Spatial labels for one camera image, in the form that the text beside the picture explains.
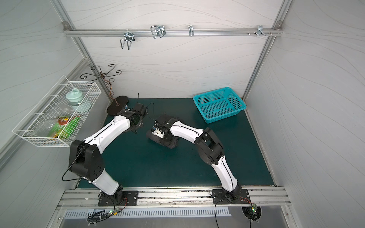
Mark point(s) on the teal plastic mesh basket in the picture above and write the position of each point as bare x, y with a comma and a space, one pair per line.
219, 104

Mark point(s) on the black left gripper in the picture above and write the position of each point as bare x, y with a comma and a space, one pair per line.
141, 108

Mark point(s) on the ornate metal hook stand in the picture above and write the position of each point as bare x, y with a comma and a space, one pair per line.
106, 77

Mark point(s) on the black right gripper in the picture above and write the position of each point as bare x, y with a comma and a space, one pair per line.
159, 139

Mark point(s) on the dark grey long pants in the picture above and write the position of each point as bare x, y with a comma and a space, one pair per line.
168, 140

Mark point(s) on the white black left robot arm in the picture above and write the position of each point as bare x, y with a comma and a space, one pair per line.
85, 158

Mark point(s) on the pale green lidded jar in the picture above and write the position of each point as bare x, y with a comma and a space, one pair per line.
77, 100

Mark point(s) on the aluminium top rail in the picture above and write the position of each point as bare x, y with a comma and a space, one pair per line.
170, 32

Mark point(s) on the small metal hook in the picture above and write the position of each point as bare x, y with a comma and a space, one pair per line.
191, 30

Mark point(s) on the white vent strip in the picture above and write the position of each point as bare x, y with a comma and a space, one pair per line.
193, 212

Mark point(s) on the double metal hook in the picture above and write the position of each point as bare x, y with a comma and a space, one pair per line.
127, 40

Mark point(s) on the dark oval stand base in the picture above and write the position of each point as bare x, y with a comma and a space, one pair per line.
117, 105

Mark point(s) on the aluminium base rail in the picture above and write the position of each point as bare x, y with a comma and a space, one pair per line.
153, 197

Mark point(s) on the curved metal hook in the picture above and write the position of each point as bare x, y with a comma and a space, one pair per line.
158, 31

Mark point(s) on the white wire wall basket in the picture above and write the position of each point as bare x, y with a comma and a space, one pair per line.
35, 126

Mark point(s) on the green snack packet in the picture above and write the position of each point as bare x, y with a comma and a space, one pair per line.
64, 127

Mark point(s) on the metal bracket hook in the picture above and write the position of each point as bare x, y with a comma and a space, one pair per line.
259, 32

